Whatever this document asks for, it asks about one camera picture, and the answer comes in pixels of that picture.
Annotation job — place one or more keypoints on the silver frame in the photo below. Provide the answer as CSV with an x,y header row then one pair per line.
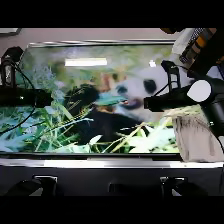
x,y
110,163

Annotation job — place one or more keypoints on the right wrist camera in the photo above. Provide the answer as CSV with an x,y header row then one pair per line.
x,y
171,75

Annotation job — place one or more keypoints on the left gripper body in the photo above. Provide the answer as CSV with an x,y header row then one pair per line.
x,y
18,96

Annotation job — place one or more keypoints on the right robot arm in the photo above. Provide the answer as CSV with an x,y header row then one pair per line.
x,y
208,96

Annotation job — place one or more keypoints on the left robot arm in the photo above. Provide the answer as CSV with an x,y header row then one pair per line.
x,y
40,186

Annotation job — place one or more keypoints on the beige garment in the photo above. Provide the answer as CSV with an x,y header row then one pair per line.
x,y
196,136

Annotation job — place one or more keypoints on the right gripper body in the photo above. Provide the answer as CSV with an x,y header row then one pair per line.
x,y
175,98

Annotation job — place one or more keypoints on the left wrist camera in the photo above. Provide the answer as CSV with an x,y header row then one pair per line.
x,y
10,65

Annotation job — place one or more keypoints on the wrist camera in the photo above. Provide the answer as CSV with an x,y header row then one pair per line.
x,y
10,65
171,75

